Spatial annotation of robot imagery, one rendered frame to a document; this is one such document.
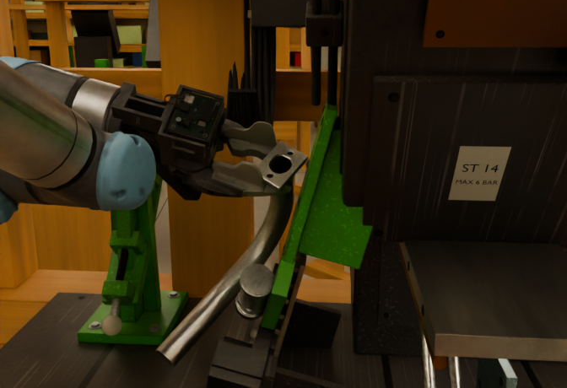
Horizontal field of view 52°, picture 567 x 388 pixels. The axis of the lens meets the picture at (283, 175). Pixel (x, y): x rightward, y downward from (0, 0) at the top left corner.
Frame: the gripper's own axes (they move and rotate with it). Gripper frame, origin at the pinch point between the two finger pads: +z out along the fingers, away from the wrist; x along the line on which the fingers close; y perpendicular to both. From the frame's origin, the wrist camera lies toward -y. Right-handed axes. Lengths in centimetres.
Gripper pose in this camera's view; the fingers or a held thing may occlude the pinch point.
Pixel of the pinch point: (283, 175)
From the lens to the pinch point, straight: 68.8
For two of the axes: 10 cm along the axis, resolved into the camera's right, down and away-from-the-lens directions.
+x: 2.5, -8.3, 5.1
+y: 1.2, -4.9, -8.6
